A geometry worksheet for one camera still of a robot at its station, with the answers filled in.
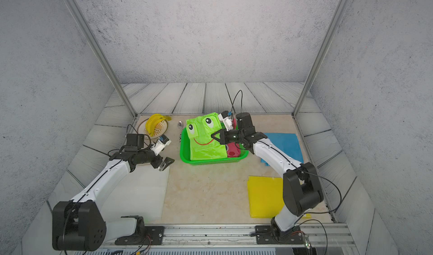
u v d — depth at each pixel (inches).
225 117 29.2
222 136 29.8
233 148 39.8
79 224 15.8
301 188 17.6
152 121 43.4
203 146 32.8
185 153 37.6
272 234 28.5
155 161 29.3
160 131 43.8
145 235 27.7
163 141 29.1
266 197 32.6
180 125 45.2
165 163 29.8
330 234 29.1
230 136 29.1
